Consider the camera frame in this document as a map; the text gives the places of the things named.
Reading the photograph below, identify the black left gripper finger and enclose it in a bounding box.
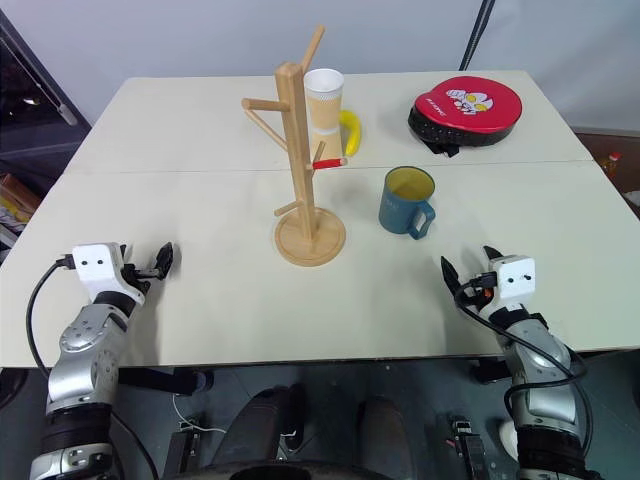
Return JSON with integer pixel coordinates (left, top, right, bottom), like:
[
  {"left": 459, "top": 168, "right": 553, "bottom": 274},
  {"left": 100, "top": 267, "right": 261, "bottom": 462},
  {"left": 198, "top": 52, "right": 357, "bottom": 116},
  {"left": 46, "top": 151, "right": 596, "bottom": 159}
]
[{"left": 155, "top": 242, "right": 175, "bottom": 278}]

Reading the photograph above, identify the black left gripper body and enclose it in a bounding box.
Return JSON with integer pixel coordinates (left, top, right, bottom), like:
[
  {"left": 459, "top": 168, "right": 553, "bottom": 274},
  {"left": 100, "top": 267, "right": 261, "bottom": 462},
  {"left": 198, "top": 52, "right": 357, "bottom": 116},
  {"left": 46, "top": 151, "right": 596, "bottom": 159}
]
[{"left": 118, "top": 243, "right": 161, "bottom": 295}]

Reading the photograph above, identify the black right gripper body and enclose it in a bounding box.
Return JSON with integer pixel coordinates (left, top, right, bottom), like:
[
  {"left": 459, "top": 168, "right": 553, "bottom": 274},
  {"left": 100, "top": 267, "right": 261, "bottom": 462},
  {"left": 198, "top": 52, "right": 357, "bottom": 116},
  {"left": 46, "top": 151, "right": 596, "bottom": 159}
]
[{"left": 462, "top": 272, "right": 499, "bottom": 314}]

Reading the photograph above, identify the wooden mug tree stand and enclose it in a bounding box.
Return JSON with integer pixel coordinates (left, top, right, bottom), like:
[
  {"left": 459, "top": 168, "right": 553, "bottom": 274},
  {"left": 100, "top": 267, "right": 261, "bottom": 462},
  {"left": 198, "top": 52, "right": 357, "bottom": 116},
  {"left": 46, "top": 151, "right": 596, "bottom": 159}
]
[{"left": 242, "top": 24, "right": 347, "bottom": 268}]

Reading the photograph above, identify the tan and white paper cup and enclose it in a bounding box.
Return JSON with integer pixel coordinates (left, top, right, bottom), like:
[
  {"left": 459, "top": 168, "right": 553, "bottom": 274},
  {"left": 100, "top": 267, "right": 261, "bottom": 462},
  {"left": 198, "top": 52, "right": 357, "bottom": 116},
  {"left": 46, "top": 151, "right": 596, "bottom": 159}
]
[{"left": 303, "top": 68, "right": 346, "bottom": 157}]

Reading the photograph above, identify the black table clamp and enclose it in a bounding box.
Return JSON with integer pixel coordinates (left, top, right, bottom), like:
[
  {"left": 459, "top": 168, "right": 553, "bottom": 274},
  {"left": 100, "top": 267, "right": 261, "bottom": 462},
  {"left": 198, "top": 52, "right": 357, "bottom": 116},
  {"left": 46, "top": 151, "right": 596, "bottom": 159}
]
[{"left": 471, "top": 356, "right": 512, "bottom": 385}]

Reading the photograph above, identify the blue mug with yellow inside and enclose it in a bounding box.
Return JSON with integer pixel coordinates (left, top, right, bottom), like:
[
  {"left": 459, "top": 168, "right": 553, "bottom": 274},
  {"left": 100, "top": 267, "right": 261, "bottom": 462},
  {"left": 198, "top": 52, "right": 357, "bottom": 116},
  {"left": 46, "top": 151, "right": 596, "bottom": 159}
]
[{"left": 378, "top": 166, "right": 437, "bottom": 241}]

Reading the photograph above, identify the stack of books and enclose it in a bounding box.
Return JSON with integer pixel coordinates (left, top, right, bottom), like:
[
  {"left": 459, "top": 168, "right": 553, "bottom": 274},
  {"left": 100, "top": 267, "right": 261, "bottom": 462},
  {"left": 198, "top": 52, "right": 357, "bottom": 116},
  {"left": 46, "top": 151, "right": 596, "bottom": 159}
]
[{"left": 0, "top": 172, "right": 44, "bottom": 251}]

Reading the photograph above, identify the red and black boxing pad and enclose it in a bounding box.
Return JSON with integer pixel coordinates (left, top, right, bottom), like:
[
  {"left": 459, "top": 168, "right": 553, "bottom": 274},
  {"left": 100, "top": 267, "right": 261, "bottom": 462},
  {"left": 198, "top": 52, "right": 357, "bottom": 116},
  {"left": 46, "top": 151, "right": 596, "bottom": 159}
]
[{"left": 407, "top": 76, "right": 525, "bottom": 157}]

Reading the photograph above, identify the dark cabinet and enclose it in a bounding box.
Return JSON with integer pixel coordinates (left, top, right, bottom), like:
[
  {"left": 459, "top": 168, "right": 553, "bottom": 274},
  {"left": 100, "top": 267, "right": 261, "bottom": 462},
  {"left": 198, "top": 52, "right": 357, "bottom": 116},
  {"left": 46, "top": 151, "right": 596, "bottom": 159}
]
[{"left": 0, "top": 9, "right": 92, "bottom": 177}]

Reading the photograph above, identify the yellow banana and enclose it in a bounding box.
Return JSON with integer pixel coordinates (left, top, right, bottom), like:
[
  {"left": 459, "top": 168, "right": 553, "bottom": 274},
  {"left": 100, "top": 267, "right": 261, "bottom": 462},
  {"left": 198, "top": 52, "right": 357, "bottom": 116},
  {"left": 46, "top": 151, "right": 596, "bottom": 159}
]
[{"left": 339, "top": 109, "right": 364, "bottom": 156}]

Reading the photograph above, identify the grey metal rod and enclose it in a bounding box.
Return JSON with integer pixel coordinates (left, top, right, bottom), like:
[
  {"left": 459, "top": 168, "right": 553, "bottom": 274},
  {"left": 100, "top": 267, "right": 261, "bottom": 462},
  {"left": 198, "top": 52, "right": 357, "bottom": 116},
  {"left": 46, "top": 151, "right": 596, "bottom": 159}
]
[{"left": 0, "top": 37, "right": 80, "bottom": 127}]

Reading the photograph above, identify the black tripod pole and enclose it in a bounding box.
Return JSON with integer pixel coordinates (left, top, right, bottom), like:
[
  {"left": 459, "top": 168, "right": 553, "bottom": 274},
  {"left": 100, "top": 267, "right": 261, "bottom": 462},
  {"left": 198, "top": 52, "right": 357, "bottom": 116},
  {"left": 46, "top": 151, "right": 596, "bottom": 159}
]
[{"left": 459, "top": 0, "right": 497, "bottom": 72}]

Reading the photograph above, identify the black rounded base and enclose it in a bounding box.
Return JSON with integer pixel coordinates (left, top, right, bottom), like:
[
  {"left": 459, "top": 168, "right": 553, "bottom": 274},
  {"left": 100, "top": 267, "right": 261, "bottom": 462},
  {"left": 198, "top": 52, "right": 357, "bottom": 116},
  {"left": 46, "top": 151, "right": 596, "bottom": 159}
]
[{"left": 199, "top": 449, "right": 437, "bottom": 480}]

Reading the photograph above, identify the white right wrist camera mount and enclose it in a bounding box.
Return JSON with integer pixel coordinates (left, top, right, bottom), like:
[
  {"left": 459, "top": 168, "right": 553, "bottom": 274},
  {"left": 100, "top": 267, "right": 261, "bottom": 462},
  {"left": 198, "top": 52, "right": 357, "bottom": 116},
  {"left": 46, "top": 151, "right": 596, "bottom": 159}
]
[{"left": 494, "top": 254, "right": 537, "bottom": 307}]

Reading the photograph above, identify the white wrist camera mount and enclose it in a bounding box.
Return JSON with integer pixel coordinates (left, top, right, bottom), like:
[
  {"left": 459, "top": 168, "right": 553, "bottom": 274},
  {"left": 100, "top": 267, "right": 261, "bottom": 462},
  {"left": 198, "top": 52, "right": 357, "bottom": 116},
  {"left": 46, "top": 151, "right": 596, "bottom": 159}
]
[
  {"left": 72, "top": 243, "right": 146, "bottom": 304},
  {"left": 494, "top": 254, "right": 537, "bottom": 307}
]

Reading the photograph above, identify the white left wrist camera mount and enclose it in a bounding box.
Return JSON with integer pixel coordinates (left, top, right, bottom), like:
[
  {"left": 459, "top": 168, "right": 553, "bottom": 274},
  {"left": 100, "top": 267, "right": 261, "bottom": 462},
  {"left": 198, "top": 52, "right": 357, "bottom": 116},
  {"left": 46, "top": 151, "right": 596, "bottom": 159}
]
[{"left": 72, "top": 243, "right": 146, "bottom": 304}]

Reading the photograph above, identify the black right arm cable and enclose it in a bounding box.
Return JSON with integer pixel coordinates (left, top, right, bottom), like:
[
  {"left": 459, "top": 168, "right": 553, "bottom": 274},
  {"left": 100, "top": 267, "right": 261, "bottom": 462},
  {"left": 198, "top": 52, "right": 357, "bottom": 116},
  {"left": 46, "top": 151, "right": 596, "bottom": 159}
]
[{"left": 453, "top": 273, "right": 594, "bottom": 451}]

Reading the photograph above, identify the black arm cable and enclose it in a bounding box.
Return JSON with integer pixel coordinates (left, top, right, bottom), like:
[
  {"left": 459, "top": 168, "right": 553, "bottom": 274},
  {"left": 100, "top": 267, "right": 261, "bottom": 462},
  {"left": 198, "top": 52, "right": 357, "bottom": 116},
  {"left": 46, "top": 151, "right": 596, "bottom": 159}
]
[
  {"left": 453, "top": 273, "right": 594, "bottom": 451},
  {"left": 25, "top": 254, "right": 76, "bottom": 380}
]

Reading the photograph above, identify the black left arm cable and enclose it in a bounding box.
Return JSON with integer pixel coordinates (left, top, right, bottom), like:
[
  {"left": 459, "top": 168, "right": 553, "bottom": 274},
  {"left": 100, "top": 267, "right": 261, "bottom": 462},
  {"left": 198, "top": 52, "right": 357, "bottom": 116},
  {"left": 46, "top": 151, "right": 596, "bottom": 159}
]
[{"left": 25, "top": 254, "right": 76, "bottom": 380}]

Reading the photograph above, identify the black table bracket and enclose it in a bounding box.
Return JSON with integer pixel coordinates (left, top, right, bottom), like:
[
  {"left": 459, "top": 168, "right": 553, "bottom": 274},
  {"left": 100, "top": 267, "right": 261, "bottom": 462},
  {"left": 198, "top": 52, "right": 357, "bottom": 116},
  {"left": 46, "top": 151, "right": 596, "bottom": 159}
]
[{"left": 116, "top": 367, "right": 215, "bottom": 397}]

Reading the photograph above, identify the thin white cable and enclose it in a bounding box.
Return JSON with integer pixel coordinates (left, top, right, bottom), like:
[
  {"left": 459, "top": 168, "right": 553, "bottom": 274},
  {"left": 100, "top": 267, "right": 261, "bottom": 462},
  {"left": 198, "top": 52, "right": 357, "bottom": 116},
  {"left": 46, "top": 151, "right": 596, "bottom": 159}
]
[{"left": 171, "top": 393, "right": 227, "bottom": 435}]

